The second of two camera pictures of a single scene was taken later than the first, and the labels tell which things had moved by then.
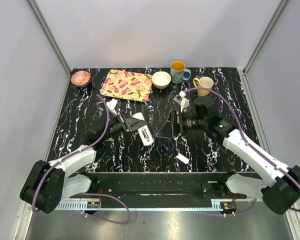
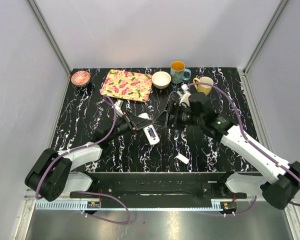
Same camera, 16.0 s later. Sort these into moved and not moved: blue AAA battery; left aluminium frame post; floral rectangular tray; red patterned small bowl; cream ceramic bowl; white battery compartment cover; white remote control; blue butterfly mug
Moved: blue AAA battery; white remote control
Not moved: white battery compartment cover; left aluminium frame post; blue butterfly mug; cream ceramic bowl; floral rectangular tray; red patterned small bowl
